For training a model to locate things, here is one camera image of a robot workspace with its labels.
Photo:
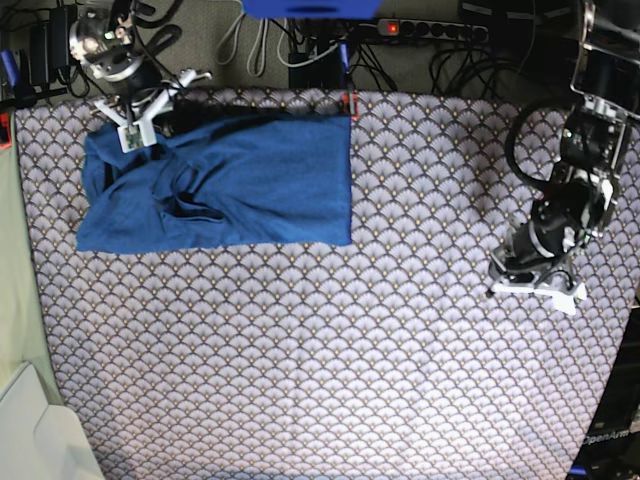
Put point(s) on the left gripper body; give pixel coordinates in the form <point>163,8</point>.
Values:
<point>537,253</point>

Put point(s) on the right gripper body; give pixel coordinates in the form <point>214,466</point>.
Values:
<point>120,49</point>

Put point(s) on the blue long-sleeve T-shirt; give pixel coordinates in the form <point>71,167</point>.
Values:
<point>240,180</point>

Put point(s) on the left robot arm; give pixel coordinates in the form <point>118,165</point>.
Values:
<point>578,199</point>

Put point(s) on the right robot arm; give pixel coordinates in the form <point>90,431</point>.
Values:
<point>134,7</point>

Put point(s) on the black power adapter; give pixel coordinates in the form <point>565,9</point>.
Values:
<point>49,54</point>

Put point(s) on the fan-patterned table cloth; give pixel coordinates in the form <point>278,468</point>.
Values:
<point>384,359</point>

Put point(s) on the red black table clamp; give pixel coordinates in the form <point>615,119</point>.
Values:
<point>350,96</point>

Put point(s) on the white plastic bin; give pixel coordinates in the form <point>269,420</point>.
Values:
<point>40,440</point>

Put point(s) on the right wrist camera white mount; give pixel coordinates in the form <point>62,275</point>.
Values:
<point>134,117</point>

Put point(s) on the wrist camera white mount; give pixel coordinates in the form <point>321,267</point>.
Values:
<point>562,300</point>
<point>134,117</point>

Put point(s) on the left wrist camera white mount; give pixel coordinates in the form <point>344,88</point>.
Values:
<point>562,300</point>

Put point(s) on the blue handled clamp left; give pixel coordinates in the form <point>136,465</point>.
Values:
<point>24,95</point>

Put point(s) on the black power strip red switch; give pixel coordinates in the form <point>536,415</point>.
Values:
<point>431,30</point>

